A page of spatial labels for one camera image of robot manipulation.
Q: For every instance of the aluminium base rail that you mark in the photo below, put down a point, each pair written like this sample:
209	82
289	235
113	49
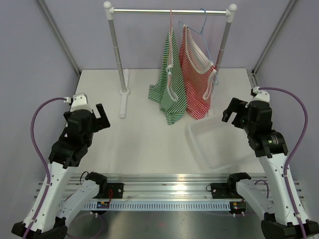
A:
156	187

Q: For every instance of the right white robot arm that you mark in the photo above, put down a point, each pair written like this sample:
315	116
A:
283	217

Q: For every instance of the white slotted cable duct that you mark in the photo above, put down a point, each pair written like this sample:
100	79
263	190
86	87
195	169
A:
158	206

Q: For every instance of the green striped tank top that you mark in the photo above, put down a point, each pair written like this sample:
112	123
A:
169	90

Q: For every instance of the red striped tank top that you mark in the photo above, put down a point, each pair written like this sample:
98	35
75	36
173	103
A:
198	74

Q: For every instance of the white plastic basket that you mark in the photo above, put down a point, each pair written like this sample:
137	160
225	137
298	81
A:
219	144

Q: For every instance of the pink wire hanger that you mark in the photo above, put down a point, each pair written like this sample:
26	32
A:
170	20

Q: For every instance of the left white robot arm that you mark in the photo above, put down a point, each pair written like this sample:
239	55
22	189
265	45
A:
49	218

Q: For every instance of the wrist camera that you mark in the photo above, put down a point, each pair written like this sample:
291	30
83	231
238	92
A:
260	95
78	102

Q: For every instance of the white and silver clothes rack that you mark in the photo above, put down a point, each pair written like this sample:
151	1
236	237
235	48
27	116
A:
124	74

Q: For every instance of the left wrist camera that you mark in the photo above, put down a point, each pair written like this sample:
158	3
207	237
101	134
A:
78	102

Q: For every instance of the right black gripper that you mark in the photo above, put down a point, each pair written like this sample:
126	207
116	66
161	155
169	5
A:
239	107

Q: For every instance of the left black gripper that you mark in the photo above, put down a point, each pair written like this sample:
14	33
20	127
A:
102	122

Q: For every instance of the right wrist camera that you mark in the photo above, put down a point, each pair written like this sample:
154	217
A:
260	95

